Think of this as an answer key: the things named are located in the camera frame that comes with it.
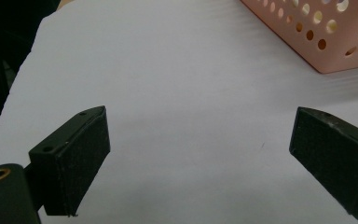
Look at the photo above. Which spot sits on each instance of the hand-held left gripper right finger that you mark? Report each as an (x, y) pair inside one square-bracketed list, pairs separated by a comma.
[(332, 152)]

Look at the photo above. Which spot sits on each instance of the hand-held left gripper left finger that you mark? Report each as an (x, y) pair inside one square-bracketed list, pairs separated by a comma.
[(71, 158)]

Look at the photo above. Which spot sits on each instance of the pink perforated plastic basket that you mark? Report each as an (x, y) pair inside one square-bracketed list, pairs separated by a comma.
[(329, 34)]

